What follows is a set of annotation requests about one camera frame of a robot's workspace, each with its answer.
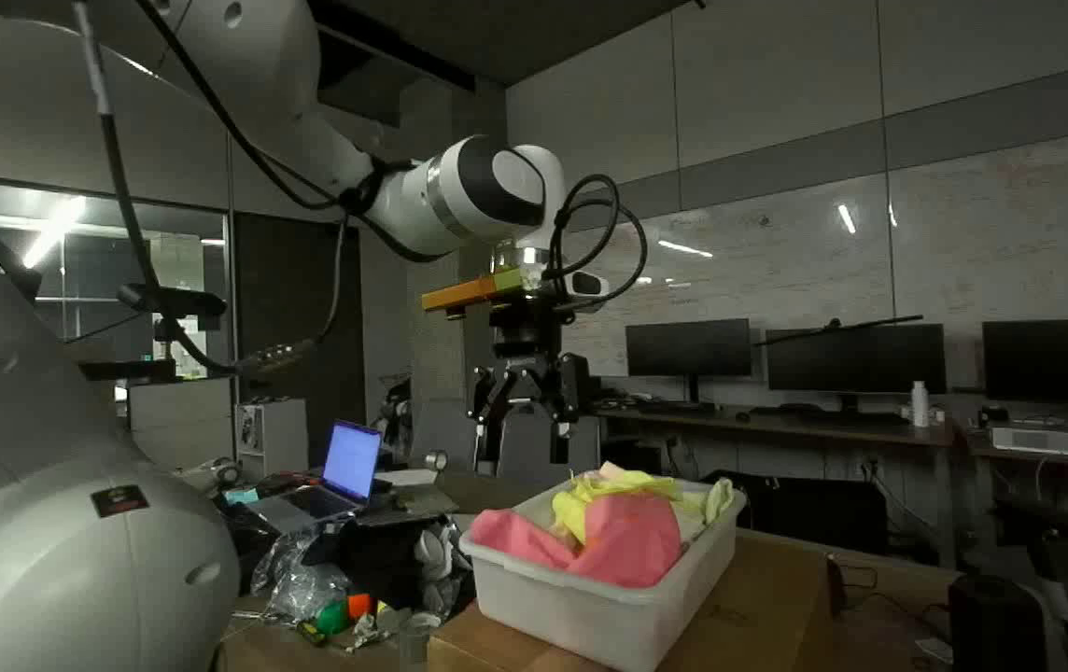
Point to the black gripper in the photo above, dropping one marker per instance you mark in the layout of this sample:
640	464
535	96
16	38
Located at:
529	332

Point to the bright yellow towel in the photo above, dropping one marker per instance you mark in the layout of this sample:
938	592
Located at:
585	505

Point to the pink towel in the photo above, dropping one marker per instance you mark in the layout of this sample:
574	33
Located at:
633	544

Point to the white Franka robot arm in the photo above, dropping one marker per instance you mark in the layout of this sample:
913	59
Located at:
62	546

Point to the white plastic storage bin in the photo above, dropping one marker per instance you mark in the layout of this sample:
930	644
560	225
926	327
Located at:
585	616

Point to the black computer monitor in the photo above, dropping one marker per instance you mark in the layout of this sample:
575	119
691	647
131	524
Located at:
689	347
1059	359
856	359

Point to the open laptop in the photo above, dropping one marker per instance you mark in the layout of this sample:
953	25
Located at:
347	464

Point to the small orange object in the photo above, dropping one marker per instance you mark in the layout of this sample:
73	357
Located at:
360	606

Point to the white cabinet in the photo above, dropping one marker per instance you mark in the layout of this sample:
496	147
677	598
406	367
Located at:
272	437

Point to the long wooden desk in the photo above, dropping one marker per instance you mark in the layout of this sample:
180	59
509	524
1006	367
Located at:
808	430

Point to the small green object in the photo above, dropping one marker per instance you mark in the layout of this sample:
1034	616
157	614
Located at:
331	616

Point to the clear plastic bag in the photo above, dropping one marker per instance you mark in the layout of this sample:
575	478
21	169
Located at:
297	580

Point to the white bottle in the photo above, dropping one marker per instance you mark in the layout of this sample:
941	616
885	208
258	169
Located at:
921	405

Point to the white desktop device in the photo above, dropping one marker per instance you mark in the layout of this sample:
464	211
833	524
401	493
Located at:
1034	440

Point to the black office chair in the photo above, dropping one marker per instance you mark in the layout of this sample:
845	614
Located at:
1059	562

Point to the black camera on stand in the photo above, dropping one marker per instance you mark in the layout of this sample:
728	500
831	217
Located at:
173	298

